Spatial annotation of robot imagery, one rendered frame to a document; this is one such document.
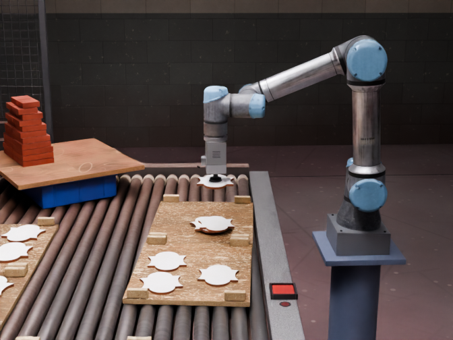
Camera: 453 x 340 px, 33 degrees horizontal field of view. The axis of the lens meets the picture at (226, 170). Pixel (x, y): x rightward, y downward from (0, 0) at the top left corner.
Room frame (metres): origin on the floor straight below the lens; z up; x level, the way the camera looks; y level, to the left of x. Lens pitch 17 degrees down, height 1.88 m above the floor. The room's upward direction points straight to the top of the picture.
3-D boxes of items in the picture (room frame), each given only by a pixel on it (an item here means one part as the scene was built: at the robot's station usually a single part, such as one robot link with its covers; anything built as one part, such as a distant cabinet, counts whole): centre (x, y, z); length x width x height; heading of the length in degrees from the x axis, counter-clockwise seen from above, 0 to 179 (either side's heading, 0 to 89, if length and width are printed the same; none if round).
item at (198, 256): (2.10, 0.10, 0.93); 0.41 x 0.35 x 0.02; 177
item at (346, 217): (2.47, -0.46, 1.00); 0.15 x 0.15 x 0.10
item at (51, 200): (2.88, 0.63, 0.97); 0.31 x 0.31 x 0.10; 32
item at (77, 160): (2.94, 0.66, 1.03); 0.50 x 0.50 x 0.02; 32
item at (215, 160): (2.37, 0.05, 1.23); 0.10 x 0.09 x 0.16; 95
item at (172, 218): (2.52, 0.08, 0.93); 0.41 x 0.35 x 0.02; 178
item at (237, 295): (1.90, -0.02, 0.95); 0.06 x 0.02 x 0.03; 87
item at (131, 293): (1.92, 0.24, 0.95); 0.06 x 0.02 x 0.03; 87
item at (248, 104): (2.38, -0.07, 1.38); 0.11 x 0.11 x 0.08; 86
